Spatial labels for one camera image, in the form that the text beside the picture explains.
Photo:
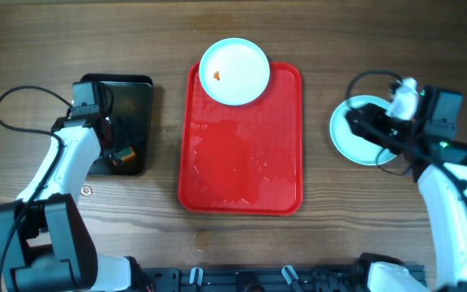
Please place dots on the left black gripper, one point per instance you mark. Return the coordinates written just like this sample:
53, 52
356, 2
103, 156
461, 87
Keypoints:
126, 132

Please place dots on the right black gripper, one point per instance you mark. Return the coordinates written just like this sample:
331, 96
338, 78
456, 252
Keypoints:
366, 124

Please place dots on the orange green sponge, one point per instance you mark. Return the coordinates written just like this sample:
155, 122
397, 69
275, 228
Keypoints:
123, 156

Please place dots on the white plate bottom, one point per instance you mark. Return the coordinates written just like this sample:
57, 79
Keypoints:
354, 148

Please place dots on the white plate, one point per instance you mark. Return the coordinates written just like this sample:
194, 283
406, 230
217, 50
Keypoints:
244, 71
354, 148

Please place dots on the white plate top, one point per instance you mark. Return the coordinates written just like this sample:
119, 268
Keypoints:
244, 71

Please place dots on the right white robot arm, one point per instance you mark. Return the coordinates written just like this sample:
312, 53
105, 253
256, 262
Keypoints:
439, 167

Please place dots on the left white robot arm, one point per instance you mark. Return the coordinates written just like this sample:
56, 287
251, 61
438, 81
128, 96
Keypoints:
44, 243

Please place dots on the black water tray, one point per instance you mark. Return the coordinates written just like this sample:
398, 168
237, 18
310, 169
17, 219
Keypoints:
133, 96

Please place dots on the red plastic tray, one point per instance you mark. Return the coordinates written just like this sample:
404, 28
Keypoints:
244, 159

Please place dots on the red sauce stain top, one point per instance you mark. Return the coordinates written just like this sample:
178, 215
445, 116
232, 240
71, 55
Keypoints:
217, 75

